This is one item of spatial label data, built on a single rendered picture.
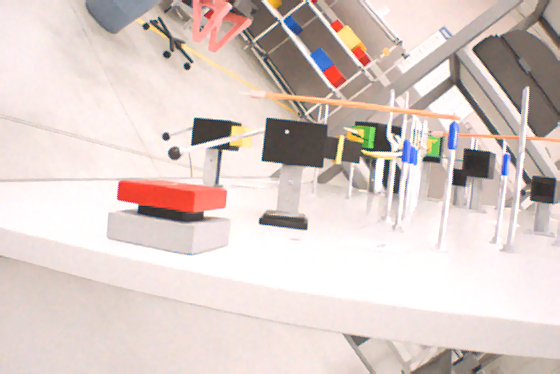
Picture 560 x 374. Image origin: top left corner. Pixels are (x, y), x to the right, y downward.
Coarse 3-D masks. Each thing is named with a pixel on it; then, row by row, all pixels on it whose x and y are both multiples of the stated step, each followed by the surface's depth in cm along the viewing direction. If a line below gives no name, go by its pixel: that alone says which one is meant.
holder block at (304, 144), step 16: (272, 128) 56; (288, 128) 56; (304, 128) 56; (320, 128) 56; (272, 144) 56; (288, 144) 56; (304, 144) 56; (320, 144) 56; (272, 160) 56; (288, 160) 56; (304, 160) 56; (320, 160) 56
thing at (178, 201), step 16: (128, 192) 34; (144, 192) 34; (160, 192) 33; (176, 192) 33; (192, 192) 33; (208, 192) 35; (224, 192) 37; (144, 208) 35; (160, 208) 34; (176, 208) 33; (192, 208) 33; (208, 208) 35
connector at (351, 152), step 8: (328, 144) 56; (336, 144) 56; (344, 144) 56; (352, 144) 56; (360, 144) 56; (328, 152) 56; (336, 152) 56; (344, 152) 56; (352, 152) 56; (360, 152) 56; (344, 160) 56; (352, 160) 56
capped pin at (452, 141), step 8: (456, 112) 45; (456, 128) 45; (448, 136) 45; (456, 136) 45; (448, 144) 45; (456, 144) 45; (448, 152) 45; (448, 160) 45; (448, 168) 45; (448, 176) 45; (448, 184) 45; (448, 192) 45; (448, 200) 45; (448, 208) 45; (440, 224) 45; (440, 232) 45; (440, 240) 45; (432, 248) 46; (440, 248) 45
